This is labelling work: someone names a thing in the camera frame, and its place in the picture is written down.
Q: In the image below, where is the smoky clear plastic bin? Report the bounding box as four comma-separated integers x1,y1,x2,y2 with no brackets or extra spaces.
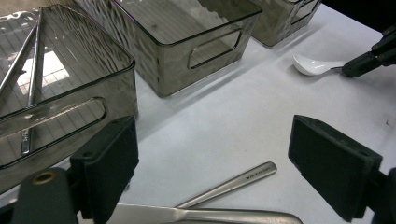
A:
74,0,263,98
248,0,321,48
0,4,139,195

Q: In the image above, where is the silver knife handle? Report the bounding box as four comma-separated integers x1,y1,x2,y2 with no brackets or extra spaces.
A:
176,161,278,209

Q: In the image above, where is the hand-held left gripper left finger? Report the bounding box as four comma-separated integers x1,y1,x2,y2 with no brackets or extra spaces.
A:
69,115,140,224

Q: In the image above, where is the steel table knife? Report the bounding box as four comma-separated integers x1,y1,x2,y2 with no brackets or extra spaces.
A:
106,203,304,224

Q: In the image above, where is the steel chopstick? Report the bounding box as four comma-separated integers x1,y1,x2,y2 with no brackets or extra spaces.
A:
0,18,41,94
20,18,44,156

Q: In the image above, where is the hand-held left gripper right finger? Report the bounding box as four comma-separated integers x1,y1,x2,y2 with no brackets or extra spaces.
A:
288,115,383,222

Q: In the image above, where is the white ceramic spoon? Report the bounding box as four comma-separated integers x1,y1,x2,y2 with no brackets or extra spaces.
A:
292,54,347,77

